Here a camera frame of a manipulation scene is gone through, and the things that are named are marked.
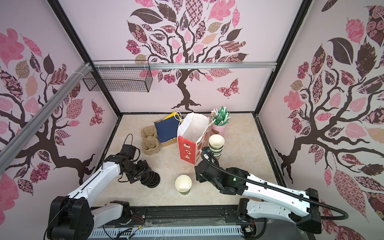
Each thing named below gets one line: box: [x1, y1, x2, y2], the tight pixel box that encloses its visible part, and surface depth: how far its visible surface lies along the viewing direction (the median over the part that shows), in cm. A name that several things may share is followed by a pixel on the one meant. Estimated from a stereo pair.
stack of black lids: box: [140, 169, 161, 188], surface depth 83 cm
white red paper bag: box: [177, 112, 210, 165], surface depth 86 cm
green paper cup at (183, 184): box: [175, 174, 193, 195], surface depth 78 cm
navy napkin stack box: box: [154, 112, 185, 148], surface depth 112 cm
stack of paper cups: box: [208, 134, 225, 159], surface depth 83 cm
